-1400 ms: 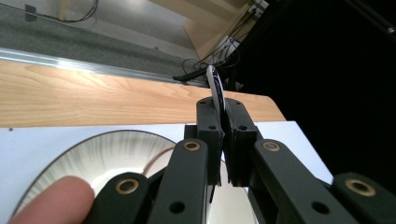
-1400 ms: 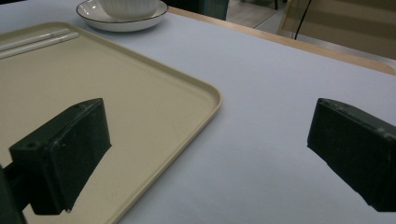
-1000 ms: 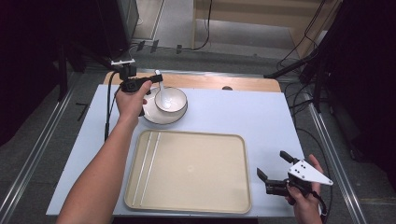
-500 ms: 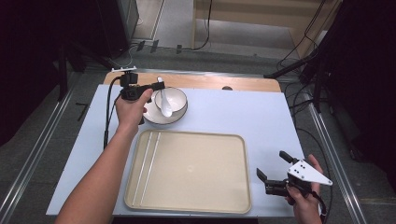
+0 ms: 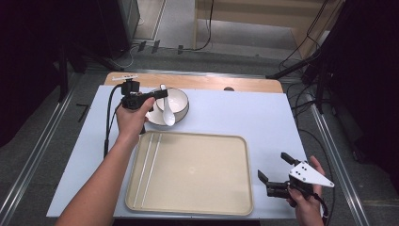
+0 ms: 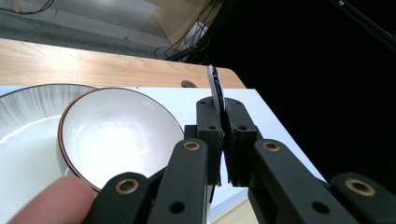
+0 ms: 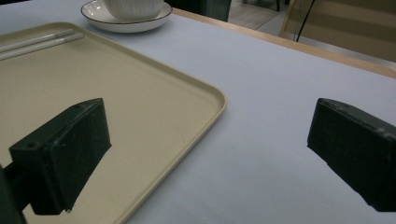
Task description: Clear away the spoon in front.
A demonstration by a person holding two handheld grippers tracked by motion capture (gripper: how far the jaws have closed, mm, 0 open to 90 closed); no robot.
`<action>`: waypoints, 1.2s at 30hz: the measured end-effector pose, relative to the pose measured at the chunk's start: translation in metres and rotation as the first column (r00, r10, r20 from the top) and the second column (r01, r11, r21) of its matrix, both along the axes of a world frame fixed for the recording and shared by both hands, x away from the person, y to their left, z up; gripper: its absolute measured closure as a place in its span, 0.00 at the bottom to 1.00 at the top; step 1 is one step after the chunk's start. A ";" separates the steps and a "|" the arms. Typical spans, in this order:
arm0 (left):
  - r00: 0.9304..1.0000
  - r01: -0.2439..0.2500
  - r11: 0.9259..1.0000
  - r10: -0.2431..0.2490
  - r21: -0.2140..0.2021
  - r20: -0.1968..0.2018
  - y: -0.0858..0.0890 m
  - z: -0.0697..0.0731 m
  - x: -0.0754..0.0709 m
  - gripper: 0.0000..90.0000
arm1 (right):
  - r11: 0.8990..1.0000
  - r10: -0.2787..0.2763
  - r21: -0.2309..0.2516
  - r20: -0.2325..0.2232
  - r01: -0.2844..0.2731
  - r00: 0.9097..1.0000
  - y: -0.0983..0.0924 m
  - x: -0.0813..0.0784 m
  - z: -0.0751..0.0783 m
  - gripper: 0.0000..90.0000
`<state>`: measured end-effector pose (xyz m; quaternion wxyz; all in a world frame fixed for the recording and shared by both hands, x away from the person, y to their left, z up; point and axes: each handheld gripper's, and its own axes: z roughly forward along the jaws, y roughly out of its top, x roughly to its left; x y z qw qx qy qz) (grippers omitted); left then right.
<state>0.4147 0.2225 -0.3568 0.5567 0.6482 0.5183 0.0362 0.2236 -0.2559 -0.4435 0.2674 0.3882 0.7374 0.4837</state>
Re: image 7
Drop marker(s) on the dark cabinet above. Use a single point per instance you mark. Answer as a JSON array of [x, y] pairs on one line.
[[202, 9]]

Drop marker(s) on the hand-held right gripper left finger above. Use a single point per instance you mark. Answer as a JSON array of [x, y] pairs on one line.
[[62, 155]]

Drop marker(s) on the white chopstick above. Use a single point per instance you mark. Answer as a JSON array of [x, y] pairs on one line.
[[37, 39], [46, 45]]

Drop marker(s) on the light wooden shelf unit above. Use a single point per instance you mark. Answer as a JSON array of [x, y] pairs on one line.
[[348, 25]]

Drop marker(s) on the beige plastic tray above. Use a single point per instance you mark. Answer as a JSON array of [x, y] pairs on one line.
[[140, 109]]

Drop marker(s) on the white bowl with black rim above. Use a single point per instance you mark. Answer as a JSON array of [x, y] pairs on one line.
[[134, 11]]

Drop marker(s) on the white plate with black rim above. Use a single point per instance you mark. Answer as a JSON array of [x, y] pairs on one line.
[[124, 27]]

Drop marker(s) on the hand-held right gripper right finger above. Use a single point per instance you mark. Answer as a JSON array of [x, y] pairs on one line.
[[355, 152]]

